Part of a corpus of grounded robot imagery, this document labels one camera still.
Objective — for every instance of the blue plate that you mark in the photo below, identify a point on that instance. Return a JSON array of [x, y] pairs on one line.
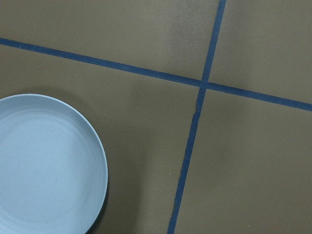
[[53, 168]]

